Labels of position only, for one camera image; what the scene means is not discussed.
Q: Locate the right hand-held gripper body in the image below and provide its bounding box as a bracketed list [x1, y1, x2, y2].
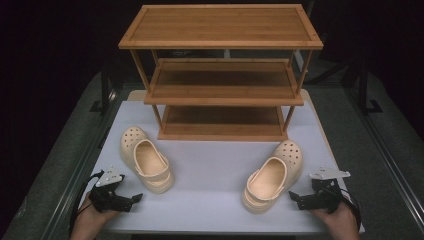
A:
[297, 166, 352, 214]

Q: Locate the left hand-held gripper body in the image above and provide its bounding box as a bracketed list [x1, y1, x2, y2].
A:
[89, 167, 134, 213]

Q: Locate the beige clog shoe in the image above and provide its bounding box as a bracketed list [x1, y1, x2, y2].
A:
[241, 139, 304, 215]
[119, 125, 176, 195]

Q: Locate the wooden three-tier shoe rack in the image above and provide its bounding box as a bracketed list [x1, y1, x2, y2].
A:
[118, 3, 324, 143]

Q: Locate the person's right hand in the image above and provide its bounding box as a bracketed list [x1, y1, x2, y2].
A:
[308, 199, 362, 240]

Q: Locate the person's left hand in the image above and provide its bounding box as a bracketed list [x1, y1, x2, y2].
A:
[69, 195, 121, 240]

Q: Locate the white table mat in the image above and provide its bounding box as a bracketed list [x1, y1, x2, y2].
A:
[68, 99, 366, 236]

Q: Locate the black metal stand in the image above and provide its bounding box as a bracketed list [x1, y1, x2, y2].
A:
[346, 59, 384, 116]
[89, 63, 118, 116]

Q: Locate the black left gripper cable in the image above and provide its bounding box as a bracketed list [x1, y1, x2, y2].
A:
[68, 170, 105, 236]

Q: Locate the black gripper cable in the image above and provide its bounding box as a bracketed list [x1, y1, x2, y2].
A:
[339, 194, 364, 232]
[68, 170, 105, 236]

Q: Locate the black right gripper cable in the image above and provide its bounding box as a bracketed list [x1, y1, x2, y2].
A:
[339, 194, 364, 232]

